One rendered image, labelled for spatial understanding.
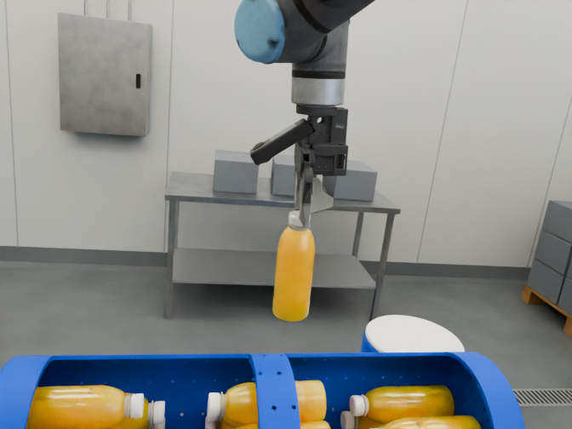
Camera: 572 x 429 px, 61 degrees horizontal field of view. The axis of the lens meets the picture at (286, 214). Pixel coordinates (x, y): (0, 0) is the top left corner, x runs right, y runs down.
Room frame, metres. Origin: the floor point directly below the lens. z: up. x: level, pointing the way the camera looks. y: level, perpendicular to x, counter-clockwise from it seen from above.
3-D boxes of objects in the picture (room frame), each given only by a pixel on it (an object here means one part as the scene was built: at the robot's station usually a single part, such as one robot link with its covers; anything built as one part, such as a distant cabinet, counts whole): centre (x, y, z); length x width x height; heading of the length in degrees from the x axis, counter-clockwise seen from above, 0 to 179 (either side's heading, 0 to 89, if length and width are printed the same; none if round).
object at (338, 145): (0.86, -0.04, 1.62); 0.09 x 0.08 x 0.12; 100
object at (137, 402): (0.70, 0.22, 1.16); 0.04 x 0.02 x 0.04; 12
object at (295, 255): (0.86, -0.03, 1.37); 0.07 x 0.07 x 0.19
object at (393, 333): (1.26, -0.40, 1.03); 0.28 x 0.28 x 0.01
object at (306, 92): (0.86, -0.03, 1.70); 0.10 x 0.09 x 0.05; 10
